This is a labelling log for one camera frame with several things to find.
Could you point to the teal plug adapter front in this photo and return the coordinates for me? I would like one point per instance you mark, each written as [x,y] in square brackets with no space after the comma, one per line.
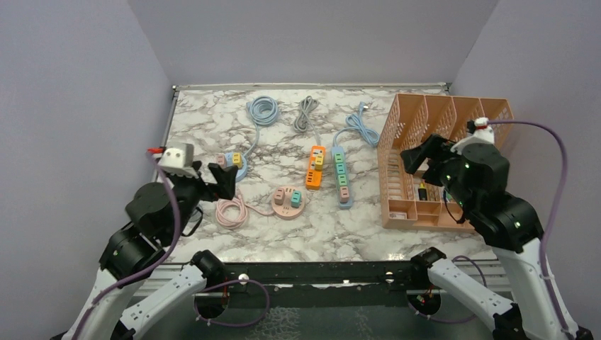
[296,199]

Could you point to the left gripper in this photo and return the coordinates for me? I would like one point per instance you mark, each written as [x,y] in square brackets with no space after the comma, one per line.
[226,179]

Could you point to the pink round power strip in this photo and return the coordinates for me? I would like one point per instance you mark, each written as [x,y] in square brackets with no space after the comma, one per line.
[285,211]

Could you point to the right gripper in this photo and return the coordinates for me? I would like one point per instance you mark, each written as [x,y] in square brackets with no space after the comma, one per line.
[436,146]

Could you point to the yellow plug adapter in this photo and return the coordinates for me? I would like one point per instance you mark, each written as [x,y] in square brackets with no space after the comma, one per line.
[237,160]
[318,162]

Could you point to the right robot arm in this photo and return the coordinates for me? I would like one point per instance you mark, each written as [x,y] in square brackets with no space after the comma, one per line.
[476,178]

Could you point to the blue round power strip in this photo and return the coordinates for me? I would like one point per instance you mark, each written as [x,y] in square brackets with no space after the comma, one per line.
[241,173]

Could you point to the blue long power strip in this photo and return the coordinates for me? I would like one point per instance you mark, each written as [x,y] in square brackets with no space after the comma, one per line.
[350,203]

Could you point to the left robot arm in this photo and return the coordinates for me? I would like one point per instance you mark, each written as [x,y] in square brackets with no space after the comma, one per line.
[158,212]

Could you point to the orange power strip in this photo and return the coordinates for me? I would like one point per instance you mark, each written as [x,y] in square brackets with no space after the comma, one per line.
[313,177]

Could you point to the orange plastic file rack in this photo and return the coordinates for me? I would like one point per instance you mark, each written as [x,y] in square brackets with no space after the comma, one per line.
[411,120]

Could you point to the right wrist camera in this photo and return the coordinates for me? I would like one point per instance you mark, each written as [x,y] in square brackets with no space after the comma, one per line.
[478,132]

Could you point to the pink plug adapter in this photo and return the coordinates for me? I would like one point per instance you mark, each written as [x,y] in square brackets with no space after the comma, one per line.
[344,194]
[279,196]
[222,161]

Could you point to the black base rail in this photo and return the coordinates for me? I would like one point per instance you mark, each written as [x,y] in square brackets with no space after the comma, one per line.
[319,284]

